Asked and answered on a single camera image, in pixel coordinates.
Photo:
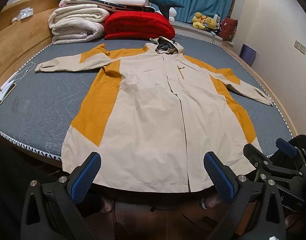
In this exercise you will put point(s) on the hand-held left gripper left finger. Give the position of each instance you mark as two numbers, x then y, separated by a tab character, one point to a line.
86	178

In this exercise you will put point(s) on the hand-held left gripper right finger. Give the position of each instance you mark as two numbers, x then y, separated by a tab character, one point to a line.
219	178

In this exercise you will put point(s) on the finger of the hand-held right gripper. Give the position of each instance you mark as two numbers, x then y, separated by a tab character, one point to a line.
287	147
254	153

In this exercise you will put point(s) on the beige and yellow hooded jacket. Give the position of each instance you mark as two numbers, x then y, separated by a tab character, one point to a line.
148	105

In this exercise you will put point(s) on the person's right foot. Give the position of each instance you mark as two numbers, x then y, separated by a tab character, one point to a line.
209	202

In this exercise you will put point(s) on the person's foot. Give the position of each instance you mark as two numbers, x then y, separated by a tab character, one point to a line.
108	205
209	202

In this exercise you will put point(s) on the person's left foot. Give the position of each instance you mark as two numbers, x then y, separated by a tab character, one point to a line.
108	205

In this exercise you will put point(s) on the grey table mat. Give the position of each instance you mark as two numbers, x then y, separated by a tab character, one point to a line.
43	100

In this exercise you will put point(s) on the purple box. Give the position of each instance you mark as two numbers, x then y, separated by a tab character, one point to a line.
247	54

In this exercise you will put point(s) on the white flat box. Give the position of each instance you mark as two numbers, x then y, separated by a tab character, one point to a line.
7	84

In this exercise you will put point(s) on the white window ledge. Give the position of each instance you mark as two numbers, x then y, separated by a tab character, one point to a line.
205	33

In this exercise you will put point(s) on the yellow plush toy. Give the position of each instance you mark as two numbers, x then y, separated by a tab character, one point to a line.
211	23
198	21

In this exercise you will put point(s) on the cream folded fleece blanket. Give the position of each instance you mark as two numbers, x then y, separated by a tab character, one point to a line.
75	26

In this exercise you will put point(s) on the red folded blanket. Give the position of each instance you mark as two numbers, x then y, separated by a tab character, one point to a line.
138	26

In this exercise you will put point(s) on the white plush toy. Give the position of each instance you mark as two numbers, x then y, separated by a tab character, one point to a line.
172	13

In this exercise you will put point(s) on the white tissue packet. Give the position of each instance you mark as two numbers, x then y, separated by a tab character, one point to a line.
25	13

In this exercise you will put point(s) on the dark patterned folded blanket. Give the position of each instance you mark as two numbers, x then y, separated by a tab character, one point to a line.
133	8

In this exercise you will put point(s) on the wall socket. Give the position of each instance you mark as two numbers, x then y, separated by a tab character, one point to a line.
303	49
297	44

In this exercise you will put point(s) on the wooden bed frame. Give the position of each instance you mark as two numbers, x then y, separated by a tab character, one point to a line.
18	38

